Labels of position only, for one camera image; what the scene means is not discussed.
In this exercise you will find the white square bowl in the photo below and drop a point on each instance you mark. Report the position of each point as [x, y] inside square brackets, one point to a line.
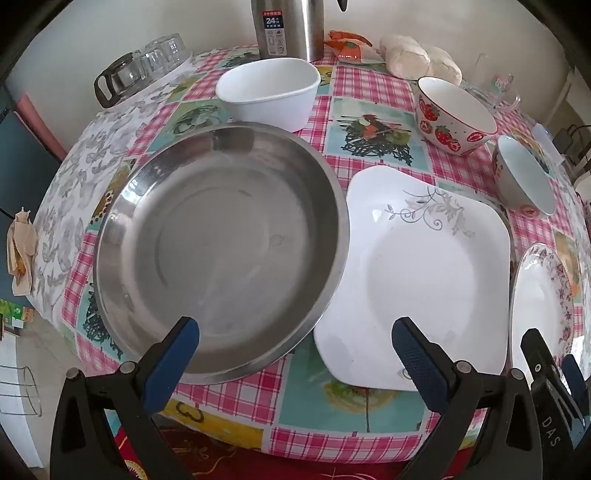
[272, 101]

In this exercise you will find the stainless steel thermos jug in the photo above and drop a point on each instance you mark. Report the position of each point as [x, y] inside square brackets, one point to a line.
[295, 27]

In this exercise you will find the round plate floral rim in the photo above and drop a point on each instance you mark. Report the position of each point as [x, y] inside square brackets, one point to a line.
[535, 300]

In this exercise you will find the strawberry print bowl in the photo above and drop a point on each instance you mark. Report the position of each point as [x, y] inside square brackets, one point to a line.
[438, 124]

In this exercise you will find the bag of white steamed buns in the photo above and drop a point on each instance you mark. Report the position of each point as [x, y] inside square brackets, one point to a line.
[415, 60]

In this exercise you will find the light blue bowl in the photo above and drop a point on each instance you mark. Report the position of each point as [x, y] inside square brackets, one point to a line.
[526, 175]

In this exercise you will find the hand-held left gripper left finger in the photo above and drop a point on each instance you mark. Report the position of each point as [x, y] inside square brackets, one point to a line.
[171, 360]

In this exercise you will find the white square plate grey vine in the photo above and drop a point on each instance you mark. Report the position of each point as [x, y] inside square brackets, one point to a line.
[429, 286]

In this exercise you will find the dark blue panel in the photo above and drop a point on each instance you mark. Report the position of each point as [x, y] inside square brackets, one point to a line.
[23, 161]

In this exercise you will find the translucent plastic box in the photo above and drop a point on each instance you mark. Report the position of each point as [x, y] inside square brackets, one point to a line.
[547, 141]

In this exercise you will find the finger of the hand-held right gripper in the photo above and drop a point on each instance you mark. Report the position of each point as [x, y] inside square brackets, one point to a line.
[576, 378]
[538, 360]

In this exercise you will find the pink board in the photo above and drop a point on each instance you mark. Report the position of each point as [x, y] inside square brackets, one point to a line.
[41, 127]

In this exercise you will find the green carton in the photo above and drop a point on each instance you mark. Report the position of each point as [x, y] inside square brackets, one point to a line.
[16, 316]

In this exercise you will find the orange snack packet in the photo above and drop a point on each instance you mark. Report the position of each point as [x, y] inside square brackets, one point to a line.
[351, 48]

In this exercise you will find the black power adapter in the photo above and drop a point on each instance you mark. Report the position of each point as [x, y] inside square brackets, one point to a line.
[567, 138]

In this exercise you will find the white tray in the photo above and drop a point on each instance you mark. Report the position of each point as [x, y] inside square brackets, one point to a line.
[183, 67]

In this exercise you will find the clear glass pitcher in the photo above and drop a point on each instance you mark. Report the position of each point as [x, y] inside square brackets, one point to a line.
[494, 87]

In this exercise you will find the red patterned cloth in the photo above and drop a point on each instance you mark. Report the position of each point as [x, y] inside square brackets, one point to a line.
[295, 467]

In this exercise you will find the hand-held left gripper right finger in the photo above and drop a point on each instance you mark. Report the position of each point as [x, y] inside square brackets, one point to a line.
[419, 364]

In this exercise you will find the pink checked printed tablecloth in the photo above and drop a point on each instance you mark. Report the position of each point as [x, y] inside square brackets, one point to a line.
[360, 83]

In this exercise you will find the crumpled brown paper bag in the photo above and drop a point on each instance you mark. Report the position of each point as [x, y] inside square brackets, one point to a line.
[23, 249]

